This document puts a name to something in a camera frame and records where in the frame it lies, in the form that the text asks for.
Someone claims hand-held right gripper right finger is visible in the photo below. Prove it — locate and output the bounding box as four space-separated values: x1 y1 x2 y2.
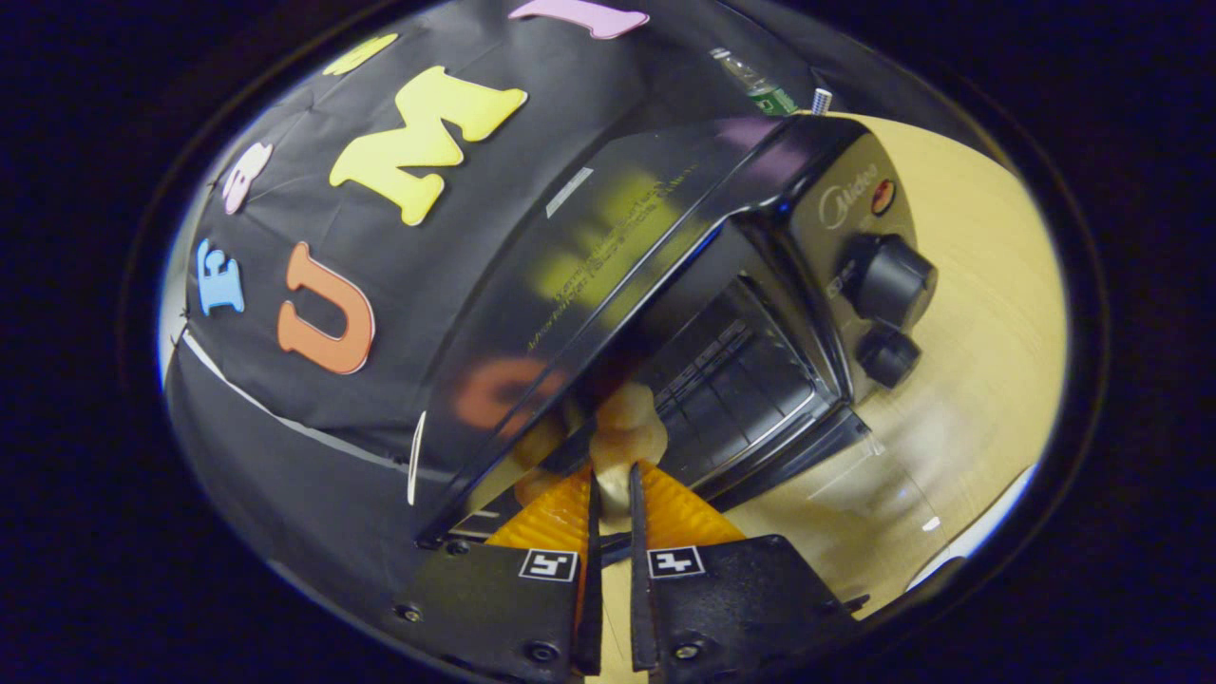
625 460 872 684

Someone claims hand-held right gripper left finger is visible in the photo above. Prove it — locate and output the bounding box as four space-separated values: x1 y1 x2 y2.
392 464 606 679

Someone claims golden bread piece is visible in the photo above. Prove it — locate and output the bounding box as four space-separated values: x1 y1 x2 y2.
584 380 672 506

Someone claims clear bottle with green label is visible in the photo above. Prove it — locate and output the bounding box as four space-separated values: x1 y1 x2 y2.
710 47 800 118

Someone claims black electric oven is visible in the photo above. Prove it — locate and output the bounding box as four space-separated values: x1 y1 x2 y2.
408 114 943 571

